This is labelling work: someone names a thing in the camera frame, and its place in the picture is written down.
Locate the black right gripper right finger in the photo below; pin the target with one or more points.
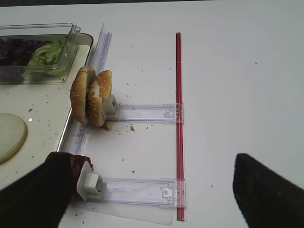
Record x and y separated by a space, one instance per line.
264 198

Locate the sesame bun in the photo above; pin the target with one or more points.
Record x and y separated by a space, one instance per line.
79 91
99 91

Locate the right red rail strip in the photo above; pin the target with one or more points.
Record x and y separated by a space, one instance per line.
179 132

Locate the front sesame bun top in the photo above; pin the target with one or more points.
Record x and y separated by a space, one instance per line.
79 91

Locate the purple cabbage leaves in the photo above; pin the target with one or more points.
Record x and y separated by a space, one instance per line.
18 52

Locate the patty pusher track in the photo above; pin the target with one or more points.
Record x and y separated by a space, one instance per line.
160 192

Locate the clear plastic salad container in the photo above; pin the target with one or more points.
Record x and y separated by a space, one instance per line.
67 32

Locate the bun slice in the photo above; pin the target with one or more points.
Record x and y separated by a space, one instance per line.
13 132

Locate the green lettuce leaves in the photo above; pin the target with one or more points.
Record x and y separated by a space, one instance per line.
46 55

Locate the metal baking tray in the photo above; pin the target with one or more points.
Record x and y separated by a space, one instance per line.
44 108

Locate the rear sesame bun top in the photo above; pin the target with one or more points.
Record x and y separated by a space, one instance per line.
99 91

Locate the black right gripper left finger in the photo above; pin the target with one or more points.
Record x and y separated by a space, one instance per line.
40 198

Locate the sesame bun pusher track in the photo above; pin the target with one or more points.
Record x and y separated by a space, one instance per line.
166 113

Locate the right clear divider rail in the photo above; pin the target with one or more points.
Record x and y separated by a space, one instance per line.
73 137

